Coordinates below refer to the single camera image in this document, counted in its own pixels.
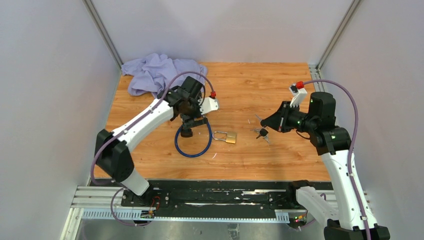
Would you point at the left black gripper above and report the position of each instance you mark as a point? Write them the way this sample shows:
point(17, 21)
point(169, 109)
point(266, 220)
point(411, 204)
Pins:
point(189, 121)

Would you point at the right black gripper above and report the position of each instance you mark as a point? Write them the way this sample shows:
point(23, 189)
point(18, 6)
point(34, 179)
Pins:
point(278, 121)

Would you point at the small black padlock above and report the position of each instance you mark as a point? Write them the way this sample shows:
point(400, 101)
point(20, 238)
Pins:
point(185, 132)

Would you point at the black head key pair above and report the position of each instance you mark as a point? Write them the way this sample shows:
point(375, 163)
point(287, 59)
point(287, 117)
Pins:
point(262, 130)

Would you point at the blue cable lock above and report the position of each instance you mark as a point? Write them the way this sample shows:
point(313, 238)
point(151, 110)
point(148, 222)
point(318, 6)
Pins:
point(195, 146)

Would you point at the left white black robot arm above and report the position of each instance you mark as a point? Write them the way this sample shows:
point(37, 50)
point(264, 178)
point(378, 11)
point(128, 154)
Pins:
point(113, 148)

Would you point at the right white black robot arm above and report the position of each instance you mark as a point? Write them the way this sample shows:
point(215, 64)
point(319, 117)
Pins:
point(353, 218)

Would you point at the silver key bunch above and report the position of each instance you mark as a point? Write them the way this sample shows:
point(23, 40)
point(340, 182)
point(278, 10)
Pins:
point(265, 138)

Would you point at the brass padlock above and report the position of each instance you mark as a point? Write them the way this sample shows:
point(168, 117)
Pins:
point(227, 137)

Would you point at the crumpled lavender cloth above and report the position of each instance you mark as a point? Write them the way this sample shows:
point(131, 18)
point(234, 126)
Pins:
point(153, 73)

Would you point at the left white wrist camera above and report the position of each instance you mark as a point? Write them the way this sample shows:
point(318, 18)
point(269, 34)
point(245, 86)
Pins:
point(208, 104)

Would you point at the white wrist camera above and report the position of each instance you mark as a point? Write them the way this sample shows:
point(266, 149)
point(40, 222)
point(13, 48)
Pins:
point(299, 93)
point(208, 104)

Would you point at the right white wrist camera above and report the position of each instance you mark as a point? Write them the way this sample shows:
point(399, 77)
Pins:
point(299, 93)

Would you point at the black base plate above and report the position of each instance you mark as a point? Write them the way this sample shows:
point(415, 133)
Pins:
point(213, 199)

